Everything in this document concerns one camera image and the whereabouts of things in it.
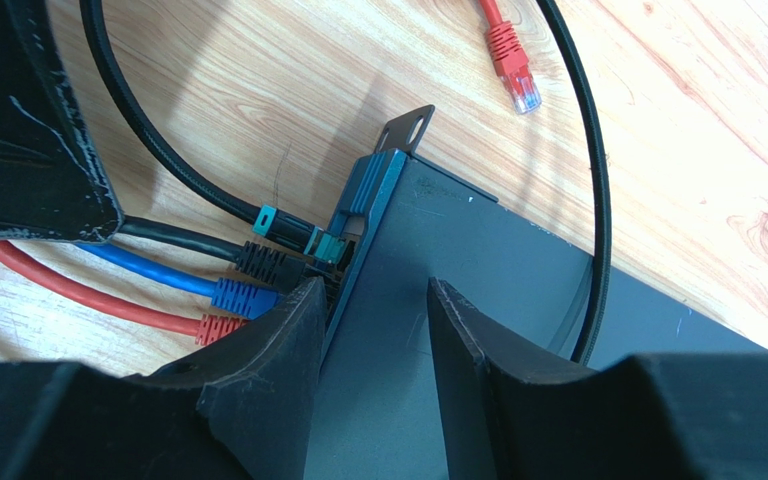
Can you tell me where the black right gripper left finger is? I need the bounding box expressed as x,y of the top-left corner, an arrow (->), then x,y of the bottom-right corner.
0,279 -> 327,479

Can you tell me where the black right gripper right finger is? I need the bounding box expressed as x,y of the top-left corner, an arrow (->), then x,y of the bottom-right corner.
427,278 -> 768,479

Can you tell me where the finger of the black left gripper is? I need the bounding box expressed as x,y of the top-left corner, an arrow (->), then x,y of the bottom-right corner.
0,1 -> 124,243

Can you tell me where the red ethernet cable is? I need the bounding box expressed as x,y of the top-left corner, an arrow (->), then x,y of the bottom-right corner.
0,0 -> 544,347

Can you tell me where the blue ethernet cable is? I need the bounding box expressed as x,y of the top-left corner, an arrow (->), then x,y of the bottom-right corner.
74,240 -> 285,321

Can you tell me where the dark grey network switch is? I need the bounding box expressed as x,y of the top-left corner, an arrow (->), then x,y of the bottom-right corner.
305,135 -> 762,479

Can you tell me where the black ethernet patch cable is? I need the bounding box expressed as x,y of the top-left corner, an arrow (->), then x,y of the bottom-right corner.
117,214 -> 309,294

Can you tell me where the long black cable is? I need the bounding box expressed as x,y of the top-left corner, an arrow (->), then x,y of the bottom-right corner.
79,0 -> 614,365

